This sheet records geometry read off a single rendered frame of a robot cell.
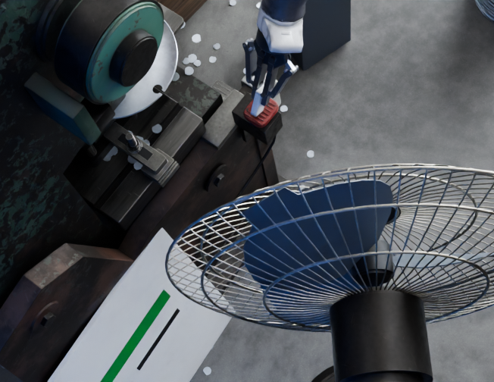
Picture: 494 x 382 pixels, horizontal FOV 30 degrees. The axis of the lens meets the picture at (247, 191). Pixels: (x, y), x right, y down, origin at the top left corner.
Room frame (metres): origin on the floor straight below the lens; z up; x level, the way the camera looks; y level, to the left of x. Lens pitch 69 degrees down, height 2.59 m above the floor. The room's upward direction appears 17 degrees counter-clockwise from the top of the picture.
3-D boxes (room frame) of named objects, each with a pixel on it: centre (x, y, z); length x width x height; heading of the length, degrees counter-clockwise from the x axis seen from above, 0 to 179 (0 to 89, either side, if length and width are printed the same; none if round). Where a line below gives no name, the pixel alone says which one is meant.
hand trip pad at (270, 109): (0.87, -0.08, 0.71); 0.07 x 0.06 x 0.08; 127
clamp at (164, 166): (0.86, 0.20, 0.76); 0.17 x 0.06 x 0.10; 37
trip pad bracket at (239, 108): (0.89, -0.07, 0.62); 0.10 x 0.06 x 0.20; 37
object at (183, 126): (1.00, 0.30, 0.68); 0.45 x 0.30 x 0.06; 37
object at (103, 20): (0.79, 0.17, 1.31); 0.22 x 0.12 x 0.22; 127
